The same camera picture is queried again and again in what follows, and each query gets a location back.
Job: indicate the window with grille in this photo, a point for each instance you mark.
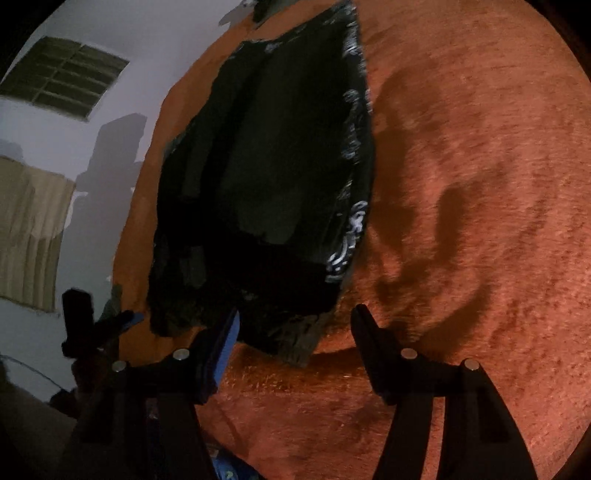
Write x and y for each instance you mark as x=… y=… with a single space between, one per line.
x=64 y=76

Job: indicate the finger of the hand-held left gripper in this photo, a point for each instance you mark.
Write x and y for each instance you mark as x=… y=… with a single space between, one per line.
x=77 y=318
x=131 y=319

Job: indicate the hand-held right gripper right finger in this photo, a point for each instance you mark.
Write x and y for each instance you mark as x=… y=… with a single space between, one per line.
x=364 y=332

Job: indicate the beige curtain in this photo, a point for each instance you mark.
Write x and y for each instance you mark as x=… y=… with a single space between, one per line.
x=32 y=230

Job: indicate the folded black printed garment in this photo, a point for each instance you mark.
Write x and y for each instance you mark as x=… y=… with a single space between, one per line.
x=263 y=9

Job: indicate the dark green garment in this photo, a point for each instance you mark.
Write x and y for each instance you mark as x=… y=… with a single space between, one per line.
x=114 y=302

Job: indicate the patterned cloth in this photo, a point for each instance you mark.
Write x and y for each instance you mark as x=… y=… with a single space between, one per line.
x=226 y=466

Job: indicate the black swirl patterned shirt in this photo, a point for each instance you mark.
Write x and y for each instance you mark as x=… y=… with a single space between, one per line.
x=277 y=161

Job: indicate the orange fleece blanket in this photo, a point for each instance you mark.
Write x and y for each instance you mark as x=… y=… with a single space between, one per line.
x=461 y=207

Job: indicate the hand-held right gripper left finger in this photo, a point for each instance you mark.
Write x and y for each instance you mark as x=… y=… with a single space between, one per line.
x=228 y=346

